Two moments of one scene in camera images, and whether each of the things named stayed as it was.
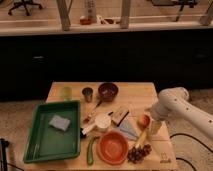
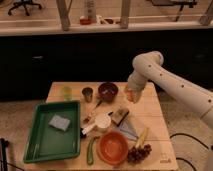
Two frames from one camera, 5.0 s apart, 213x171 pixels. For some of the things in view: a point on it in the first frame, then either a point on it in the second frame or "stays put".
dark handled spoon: (87, 118) stays put
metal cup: (87, 91) stays put
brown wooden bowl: (108, 91) stays put
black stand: (4, 145) stays put
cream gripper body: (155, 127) → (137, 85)
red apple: (143, 121) → (130, 95)
